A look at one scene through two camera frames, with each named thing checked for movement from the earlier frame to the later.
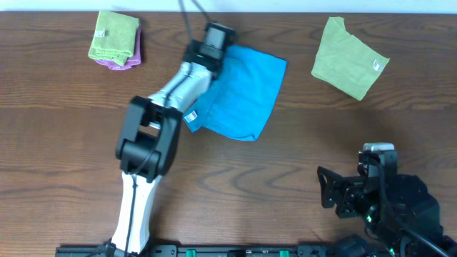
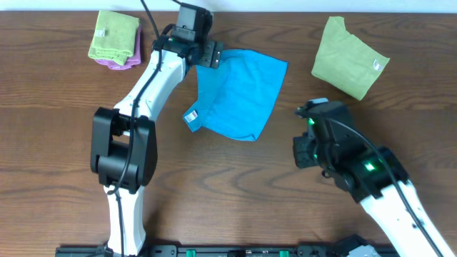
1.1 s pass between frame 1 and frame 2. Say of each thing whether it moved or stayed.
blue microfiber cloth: stayed
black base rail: stayed
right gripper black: moved
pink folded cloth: stayed
